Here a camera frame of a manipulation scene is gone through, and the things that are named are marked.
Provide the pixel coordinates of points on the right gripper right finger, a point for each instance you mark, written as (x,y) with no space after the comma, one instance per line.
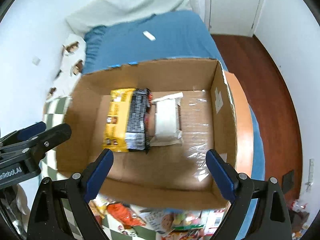
(270,218)

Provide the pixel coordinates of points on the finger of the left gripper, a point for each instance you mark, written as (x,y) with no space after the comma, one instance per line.
(25,134)
(49,138)

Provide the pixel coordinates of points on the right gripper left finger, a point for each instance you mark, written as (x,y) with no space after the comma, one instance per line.
(48,219)

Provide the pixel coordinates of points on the red white strip packet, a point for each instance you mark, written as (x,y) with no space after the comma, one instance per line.
(214,220)

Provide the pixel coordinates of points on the orange panda snack bag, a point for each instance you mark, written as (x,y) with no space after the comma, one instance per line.
(185,235)

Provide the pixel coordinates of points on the orange chip bag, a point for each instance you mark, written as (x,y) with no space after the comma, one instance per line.
(124,215)

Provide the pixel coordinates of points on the small cartoon face packet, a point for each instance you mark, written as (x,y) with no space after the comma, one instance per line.
(127,230)

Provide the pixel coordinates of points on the yellow black snack bag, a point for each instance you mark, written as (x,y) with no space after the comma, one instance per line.
(127,122)

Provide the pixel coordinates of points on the white cookie packet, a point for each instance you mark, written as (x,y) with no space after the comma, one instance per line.
(159,221)

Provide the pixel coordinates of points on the white wafer packet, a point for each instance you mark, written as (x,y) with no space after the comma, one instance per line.
(167,125)

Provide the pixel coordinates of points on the colourful candy ball bag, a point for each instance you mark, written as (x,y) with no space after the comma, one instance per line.
(187,220)

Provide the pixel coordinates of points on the green white checkered blanket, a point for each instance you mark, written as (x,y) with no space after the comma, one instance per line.
(166,177)

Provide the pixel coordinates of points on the floor socket plate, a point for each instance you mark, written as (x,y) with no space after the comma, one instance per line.
(288,181)

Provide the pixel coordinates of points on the bear print pillow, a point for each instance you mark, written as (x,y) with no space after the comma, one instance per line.
(71,67)

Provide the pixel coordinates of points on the blue bed sheet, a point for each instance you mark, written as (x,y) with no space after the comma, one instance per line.
(166,53)

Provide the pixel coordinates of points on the white door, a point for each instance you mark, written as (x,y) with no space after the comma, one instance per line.
(232,17)

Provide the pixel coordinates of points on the wall switch plate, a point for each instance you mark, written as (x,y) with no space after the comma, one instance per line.
(36,61)

